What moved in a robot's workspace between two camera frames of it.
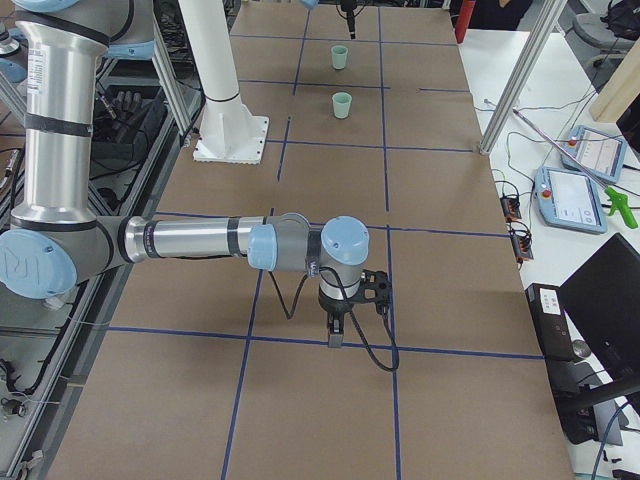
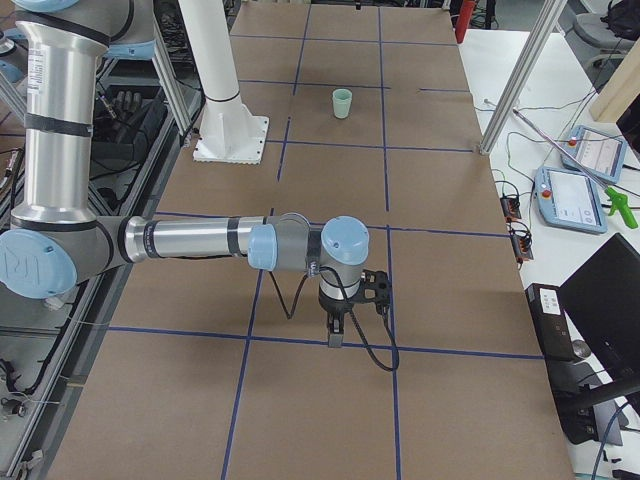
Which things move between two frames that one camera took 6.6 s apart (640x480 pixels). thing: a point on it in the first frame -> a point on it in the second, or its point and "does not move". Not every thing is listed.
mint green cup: x=339 y=56 -> x=342 y=95
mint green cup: x=341 y=104 does not move
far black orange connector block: x=511 y=207 does not move
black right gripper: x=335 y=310 does not move
